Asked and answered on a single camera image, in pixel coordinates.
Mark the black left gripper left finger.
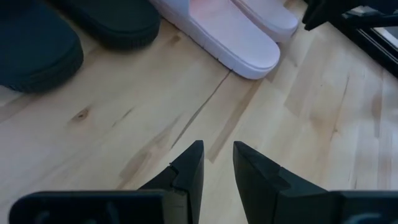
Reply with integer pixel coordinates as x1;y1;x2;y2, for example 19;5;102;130
138;139;205;224

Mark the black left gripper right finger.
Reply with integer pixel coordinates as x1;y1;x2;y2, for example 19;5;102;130
233;141;331;224

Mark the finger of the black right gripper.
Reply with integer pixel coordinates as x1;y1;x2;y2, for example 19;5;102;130
302;0;346;32

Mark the pink slide sandal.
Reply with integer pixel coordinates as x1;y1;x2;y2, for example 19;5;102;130
231;0;300;44
149;0;282;80

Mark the black slide sandal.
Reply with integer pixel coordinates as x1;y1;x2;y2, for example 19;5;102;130
49;0;162;51
0;0;85;94

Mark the black aluminium table frame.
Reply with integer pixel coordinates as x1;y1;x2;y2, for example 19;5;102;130
328;15;398;79

